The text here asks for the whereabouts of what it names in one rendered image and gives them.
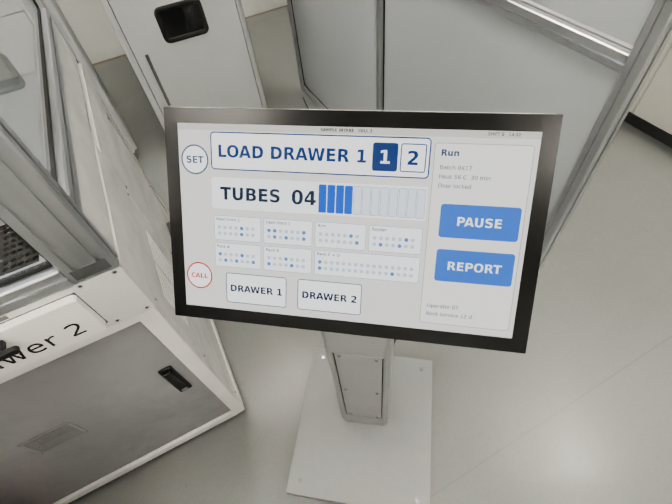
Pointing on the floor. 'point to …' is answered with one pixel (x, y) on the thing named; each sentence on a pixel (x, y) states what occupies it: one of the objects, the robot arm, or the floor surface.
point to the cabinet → (115, 381)
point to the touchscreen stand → (364, 425)
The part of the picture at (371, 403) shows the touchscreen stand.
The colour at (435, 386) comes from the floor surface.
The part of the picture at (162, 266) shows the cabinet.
